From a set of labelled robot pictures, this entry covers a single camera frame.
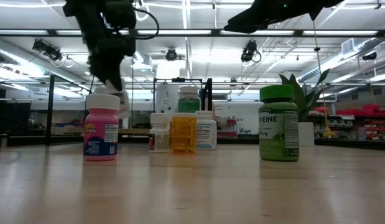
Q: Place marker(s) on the green potted plant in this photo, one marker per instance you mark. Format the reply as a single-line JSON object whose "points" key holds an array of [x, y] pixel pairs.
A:
{"points": [[305, 102]]}

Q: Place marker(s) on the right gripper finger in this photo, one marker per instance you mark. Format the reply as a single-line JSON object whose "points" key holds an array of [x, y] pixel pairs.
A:
{"points": [[248, 21]]}

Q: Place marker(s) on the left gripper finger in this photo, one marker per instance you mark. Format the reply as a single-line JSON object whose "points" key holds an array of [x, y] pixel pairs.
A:
{"points": [[104, 78], [117, 81]]}

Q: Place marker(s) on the white plant pot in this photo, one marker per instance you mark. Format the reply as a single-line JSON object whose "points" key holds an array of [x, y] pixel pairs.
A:
{"points": [[306, 133]]}

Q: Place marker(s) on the rack with red bins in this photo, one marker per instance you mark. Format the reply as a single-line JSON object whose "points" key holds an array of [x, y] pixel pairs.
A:
{"points": [[369, 109]]}

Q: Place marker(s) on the small white medicine bottle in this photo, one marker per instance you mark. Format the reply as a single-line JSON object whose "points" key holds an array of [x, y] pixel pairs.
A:
{"points": [[159, 124]]}

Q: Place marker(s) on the white aspirin bottle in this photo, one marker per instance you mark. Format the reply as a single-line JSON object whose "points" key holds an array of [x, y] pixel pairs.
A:
{"points": [[125, 102]]}

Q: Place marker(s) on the white bottle blue label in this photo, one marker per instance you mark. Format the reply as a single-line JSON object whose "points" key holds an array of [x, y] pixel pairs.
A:
{"points": [[207, 130]]}

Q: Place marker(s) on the black mounted camera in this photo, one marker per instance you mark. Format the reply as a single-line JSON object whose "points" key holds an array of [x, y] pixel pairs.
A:
{"points": [[49, 51], [171, 54], [248, 53]]}

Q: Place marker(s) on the overhead light bar frame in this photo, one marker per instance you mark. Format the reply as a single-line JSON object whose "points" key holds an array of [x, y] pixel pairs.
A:
{"points": [[216, 32]]}

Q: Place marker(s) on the black background cabinet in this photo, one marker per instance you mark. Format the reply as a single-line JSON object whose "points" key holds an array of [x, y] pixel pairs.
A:
{"points": [[12, 121]]}

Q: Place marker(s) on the pink bottle white cap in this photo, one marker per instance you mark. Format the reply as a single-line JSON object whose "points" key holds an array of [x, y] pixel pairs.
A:
{"points": [[100, 140]]}

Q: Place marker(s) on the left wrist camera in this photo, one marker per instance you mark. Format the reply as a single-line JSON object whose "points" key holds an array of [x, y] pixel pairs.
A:
{"points": [[120, 14]]}

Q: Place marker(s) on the clear bottle green label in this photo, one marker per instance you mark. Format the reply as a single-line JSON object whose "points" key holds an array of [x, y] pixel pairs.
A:
{"points": [[189, 104]]}

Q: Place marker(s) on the green caffeine bottle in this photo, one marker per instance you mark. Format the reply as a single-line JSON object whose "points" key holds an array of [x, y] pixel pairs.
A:
{"points": [[277, 130]]}

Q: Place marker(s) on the orange vial white cap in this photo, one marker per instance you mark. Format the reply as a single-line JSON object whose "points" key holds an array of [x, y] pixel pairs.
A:
{"points": [[183, 133]]}

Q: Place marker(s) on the black aluminium table frame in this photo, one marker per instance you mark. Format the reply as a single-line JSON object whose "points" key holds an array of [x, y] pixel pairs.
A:
{"points": [[242, 141]]}

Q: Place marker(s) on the wooden shelf board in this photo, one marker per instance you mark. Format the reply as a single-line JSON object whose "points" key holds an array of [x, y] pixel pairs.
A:
{"points": [[136, 131]]}

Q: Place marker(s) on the yellow hanging tool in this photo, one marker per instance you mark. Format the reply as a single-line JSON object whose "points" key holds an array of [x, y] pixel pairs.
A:
{"points": [[329, 133]]}

